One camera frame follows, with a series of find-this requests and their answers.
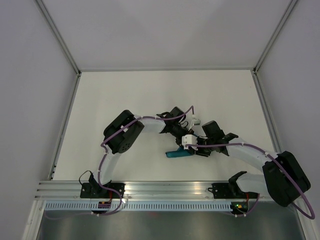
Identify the aluminium frame post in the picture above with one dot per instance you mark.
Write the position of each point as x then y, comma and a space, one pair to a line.
275, 34
57, 35

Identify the aluminium mounting rail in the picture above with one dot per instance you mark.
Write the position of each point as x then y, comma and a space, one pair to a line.
133, 190

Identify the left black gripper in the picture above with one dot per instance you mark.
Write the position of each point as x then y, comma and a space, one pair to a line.
187, 131

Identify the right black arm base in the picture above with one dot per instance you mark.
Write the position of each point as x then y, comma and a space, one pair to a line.
223, 190

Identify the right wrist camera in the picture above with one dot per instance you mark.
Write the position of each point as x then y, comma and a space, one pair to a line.
189, 141

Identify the left aluminium frame post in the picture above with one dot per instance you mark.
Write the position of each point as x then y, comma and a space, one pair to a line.
57, 35

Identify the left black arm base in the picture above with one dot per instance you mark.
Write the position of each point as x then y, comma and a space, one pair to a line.
88, 192

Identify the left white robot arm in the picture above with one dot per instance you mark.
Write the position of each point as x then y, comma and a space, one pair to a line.
123, 131

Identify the teal cloth napkin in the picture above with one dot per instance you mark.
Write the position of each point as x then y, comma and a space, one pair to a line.
180, 153

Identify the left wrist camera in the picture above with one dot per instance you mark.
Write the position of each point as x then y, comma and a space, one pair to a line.
195, 122

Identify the white slotted cable duct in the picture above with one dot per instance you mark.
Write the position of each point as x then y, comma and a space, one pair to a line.
211, 206

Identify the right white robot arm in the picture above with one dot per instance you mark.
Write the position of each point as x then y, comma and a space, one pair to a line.
281, 177

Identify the right aluminium frame post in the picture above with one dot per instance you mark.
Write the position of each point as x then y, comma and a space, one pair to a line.
275, 34

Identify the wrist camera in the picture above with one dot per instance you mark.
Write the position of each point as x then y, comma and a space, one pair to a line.
195, 122
189, 141

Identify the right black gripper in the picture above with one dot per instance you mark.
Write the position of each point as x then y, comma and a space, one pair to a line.
200, 152

